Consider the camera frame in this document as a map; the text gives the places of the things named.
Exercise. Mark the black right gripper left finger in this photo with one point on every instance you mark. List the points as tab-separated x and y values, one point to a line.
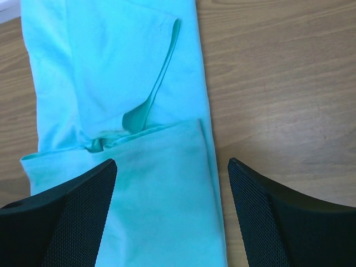
62	226

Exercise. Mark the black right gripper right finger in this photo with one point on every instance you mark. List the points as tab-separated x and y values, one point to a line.
283	227

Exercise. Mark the teal t shirt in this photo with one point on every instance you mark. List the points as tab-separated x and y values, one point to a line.
125	80

